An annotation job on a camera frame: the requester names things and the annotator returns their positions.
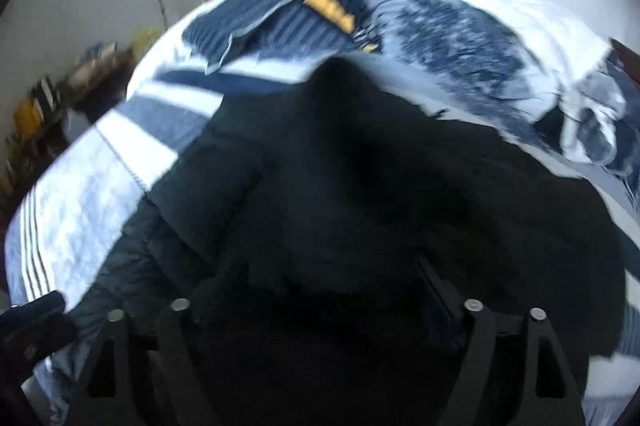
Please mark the crumpled blue white duvet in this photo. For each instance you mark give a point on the crumpled blue white duvet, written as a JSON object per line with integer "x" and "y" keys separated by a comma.
{"x": 450, "y": 31}

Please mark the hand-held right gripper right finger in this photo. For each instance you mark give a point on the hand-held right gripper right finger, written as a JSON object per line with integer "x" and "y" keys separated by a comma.
{"x": 440, "y": 301}

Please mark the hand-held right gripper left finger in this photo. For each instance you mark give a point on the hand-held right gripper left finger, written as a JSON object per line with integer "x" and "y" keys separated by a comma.
{"x": 172, "y": 346}

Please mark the navy pillow with yellow stripe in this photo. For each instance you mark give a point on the navy pillow with yellow stripe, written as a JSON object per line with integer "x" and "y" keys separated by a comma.
{"x": 330, "y": 8}

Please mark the blue white striped bedspread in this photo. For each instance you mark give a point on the blue white striped bedspread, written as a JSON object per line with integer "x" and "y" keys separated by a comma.
{"x": 75, "y": 206}

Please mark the blue striped pillow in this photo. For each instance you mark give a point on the blue striped pillow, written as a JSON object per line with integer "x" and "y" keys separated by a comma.
{"x": 250, "y": 11}

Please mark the cluttered shelf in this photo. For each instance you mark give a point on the cluttered shelf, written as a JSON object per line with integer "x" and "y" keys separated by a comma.
{"x": 55, "y": 106}

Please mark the black jacket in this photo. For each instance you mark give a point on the black jacket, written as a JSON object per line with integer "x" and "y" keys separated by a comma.
{"x": 350, "y": 181}

